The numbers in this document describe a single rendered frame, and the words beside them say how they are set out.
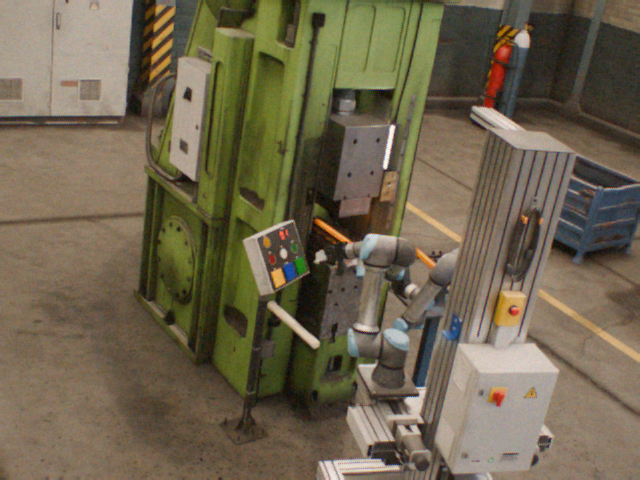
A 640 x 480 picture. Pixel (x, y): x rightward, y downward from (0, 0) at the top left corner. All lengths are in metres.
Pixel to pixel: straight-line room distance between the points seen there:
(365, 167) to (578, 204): 3.74
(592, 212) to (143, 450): 4.70
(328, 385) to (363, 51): 1.89
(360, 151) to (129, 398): 1.87
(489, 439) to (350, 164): 1.69
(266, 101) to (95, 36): 4.92
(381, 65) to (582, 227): 3.81
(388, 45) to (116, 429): 2.45
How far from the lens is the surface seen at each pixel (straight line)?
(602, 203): 7.97
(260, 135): 4.68
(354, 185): 4.55
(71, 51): 9.34
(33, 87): 9.34
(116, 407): 4.92
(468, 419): 3.39
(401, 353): 3.77
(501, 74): 11.84
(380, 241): 3.65
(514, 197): 3.24
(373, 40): 4.52
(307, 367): 4.97
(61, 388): 5.07
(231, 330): 5.06
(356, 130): 4.43
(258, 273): 4.15
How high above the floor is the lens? 2.81
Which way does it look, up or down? 23 degrees down
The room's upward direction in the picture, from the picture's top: 9 degrees clockwise
